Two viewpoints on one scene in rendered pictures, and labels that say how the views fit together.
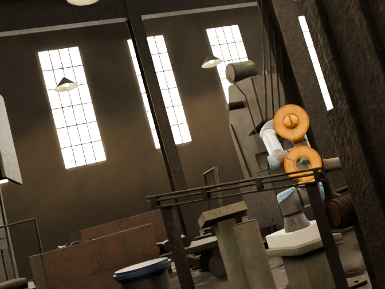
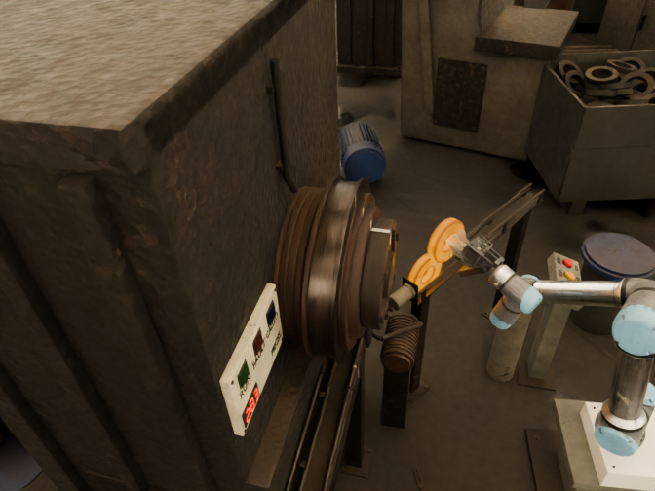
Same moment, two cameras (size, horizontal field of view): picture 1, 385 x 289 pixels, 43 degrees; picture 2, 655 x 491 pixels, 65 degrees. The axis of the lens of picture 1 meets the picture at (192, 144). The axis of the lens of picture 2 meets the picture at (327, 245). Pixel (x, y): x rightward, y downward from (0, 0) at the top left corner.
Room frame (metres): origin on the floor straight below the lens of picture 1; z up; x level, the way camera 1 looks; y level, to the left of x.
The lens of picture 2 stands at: (2.63, -1.75, 2.01)
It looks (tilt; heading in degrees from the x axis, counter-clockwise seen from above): 40 degrees down; 127
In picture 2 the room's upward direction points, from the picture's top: 3 degrees counter-clockwise
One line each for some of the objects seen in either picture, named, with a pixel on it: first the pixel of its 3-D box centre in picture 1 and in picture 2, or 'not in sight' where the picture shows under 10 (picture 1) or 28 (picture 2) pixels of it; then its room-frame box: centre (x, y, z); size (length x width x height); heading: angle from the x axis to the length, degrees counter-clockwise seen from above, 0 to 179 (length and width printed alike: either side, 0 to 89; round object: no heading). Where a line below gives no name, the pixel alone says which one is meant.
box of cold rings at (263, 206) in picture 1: (306, 195); not in sight; (5.82, -1.14, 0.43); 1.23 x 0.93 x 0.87; 109
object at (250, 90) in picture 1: (273, 136); not in sight; (7.91, -1.31, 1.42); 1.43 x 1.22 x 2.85; 26
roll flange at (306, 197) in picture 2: not in sight; (312, 264); (2.00, -0.97, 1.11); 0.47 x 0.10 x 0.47; 111
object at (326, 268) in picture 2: not in sight; (343, 268); (2.08, -0.95, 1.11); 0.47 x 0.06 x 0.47; 111
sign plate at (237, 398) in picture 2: not in sight; (256, 357); (2.09, -1.30, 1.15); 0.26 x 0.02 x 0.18; 111
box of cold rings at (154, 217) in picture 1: (123, 250); not in sight; (5.92, 1.14, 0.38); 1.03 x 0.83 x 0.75; 114
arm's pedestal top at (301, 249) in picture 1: (302, 245); (609, 444); (2.85, -0.46, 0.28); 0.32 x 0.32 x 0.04; 28
